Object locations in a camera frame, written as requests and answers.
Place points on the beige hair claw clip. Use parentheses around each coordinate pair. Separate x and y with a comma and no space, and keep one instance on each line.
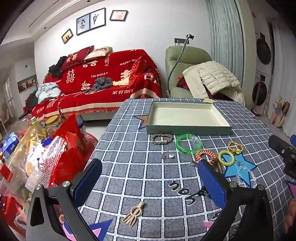
(135,212)

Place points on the blue lid jar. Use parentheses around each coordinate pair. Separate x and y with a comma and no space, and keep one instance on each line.
(80,127)

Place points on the black framed portrait photo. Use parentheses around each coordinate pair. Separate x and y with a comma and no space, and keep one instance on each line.
(83,23)

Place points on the black framed couple photo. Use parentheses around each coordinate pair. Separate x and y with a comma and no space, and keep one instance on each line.
(97,17)

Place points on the photo print pillow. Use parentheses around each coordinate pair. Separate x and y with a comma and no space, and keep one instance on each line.
(98,52)

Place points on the pale grey curtain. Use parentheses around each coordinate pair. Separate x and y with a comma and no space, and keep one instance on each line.
(224,34)

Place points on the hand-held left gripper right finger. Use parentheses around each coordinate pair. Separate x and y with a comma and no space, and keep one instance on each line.
(212,183)

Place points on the red embroidered pillow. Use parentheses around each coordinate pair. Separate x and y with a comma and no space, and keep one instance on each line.
(76,58)

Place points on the red gift bag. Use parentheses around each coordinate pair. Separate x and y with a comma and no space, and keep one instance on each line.
(69,143)

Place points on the small black picture frame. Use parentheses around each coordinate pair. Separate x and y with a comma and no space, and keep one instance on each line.
(67,36)

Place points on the green armchair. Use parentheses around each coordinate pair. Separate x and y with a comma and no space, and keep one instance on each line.
(196,54)

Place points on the wall socket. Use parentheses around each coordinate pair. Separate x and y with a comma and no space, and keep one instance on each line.
(181,41)

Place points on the red printed sofa cover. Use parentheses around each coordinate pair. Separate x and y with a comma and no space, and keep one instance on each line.
(104,69)

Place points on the black framed red photo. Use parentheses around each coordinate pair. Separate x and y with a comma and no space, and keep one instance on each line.
(118,15)

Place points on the grey garment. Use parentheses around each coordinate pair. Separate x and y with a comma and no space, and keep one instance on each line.
(103,83)

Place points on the shallow grey-green tray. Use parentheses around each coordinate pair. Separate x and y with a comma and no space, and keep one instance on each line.
(185,115)

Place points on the blue packet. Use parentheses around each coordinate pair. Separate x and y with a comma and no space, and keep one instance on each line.
(11,143)

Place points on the cartoon figure decorations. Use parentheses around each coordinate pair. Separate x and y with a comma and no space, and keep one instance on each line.
(279,112)

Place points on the green translucent bangle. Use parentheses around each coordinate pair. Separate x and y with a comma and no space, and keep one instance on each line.
(179,143)

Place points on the red satin pillow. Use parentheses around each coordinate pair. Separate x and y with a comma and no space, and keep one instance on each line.
(136,70)

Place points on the yellow lid jar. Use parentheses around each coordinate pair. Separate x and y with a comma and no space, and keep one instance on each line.
(52,120)

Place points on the white washing machine black door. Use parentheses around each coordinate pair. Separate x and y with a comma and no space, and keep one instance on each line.
(259,92)

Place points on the pale blue white garment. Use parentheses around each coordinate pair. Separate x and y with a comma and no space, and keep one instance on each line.
(47,91)

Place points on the white dryer black door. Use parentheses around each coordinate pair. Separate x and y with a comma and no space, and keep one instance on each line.
(263,48)

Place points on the white down jacket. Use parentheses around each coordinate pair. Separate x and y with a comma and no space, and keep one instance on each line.
(215,76)

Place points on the green bottle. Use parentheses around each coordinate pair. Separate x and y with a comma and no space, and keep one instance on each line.
(37,126)

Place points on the gooseneck phone holder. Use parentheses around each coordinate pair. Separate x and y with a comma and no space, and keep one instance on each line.
(177,63)

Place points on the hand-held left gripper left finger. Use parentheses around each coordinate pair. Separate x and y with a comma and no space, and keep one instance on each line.
(89,176)

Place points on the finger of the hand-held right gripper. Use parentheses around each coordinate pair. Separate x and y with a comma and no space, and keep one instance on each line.
(281,144)
(291,169)

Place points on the grey checked tablecloth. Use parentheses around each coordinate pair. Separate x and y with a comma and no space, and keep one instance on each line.
(138,169)

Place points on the unframed wall picture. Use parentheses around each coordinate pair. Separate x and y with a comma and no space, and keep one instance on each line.
(26,83)

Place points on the clear plastic bag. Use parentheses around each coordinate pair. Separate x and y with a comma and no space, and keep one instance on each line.
(30,160)

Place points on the red purple cloth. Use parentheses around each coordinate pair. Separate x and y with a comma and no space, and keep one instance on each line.
(182,83)

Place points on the dark clothes pile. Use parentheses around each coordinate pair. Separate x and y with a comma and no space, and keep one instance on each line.
(56,68)

